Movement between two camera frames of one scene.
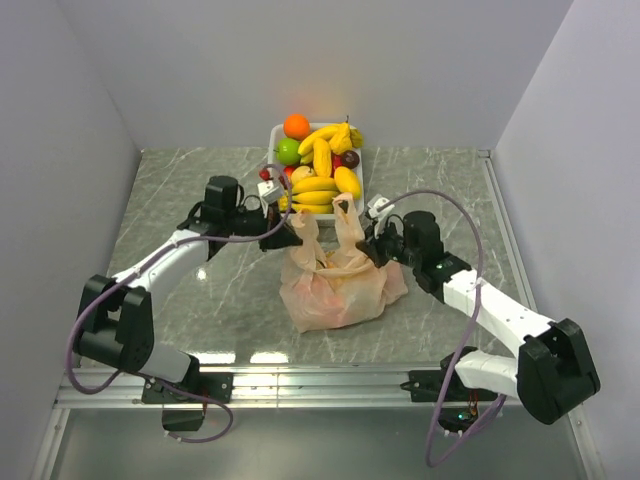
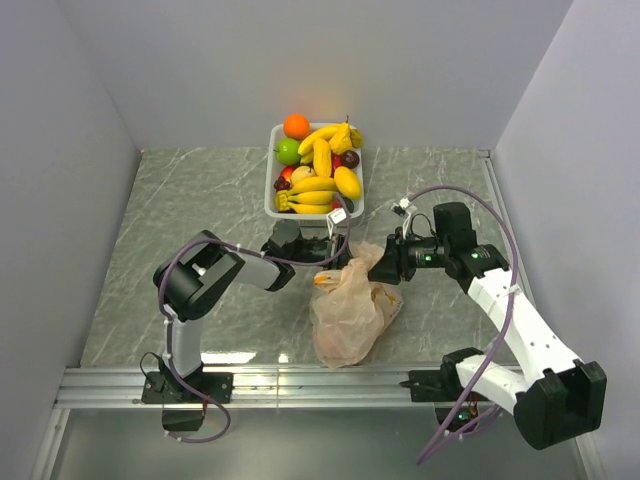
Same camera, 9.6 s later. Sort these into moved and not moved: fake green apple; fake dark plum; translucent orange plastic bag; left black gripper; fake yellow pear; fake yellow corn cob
Moved: left black gripper; translucent orange plastic bag
Not moved: fake yellow pear; fake dark plum; fake yellow corn cob; fake green apple
